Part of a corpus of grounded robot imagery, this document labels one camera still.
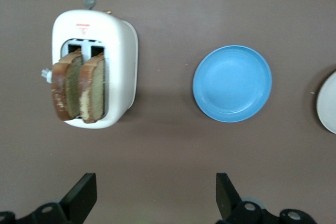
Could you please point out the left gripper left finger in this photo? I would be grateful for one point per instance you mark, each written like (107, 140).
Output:
(78, 200)

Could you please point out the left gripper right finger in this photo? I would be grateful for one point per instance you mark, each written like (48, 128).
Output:
(228, 203)

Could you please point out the brown bread slice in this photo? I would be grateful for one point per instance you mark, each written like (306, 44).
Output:
(93, 90)
(63, 90)

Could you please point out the blue plate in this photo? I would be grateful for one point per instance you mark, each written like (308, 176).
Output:
(232, 83)

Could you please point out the beige plate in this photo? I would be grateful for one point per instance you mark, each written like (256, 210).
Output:
(328, 103)

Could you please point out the white two-slot toaster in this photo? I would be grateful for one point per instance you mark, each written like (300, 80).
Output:
(120, 64)

